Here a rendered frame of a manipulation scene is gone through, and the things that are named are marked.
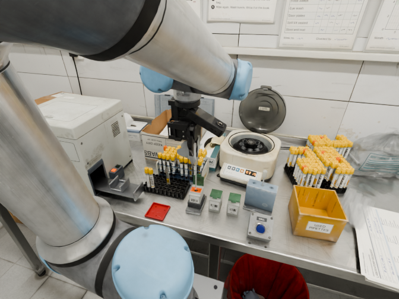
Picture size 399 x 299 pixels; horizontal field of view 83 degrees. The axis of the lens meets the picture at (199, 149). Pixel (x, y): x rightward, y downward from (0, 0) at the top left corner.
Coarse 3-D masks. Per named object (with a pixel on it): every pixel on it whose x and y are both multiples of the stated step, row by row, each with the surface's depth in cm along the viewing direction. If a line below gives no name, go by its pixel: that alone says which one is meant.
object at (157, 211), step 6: (156, 204) 83; (162, 204) 82; (150, 210) 81; (156, 210) 81; (162, 210) 81; (168, 210) 80; (144, 216) 78; (150, 216) 78; (156, 216) 78; (162, 216) 78
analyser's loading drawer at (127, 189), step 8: (96, 184) 87; (104, 184) 87; (112, 184) 84; (120, 184) 87; (128, 184) 86; (136, 184) 87; (112, 192) 83; (120, 192) 83; (128, 192) 83; (136, 192) 81; (136, 200) 82
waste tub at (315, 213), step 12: (300, 192) 78; (312, 192) 77; (324, 192) 76; (300, 204) 81; (312, 204) 80; (324, 204) 79; (336, 204) 72; (300, 216) 67; (312, 216) 66; (324, 216) 78; (336, 216) 71; (300, 228) 70; (312, 228) 69; (324, 228) 68; (336, 228) 67; (336, 240) 69
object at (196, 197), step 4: (192, 188) 79; (200, 188) 79; (192, 192) 78; (196, 192) 78; (200, 192) 78; (192, 196) 78; (196, 196) 77; (200, 196) 78; (192, 200) 79; (196, 200) 78; (200, 200) 79
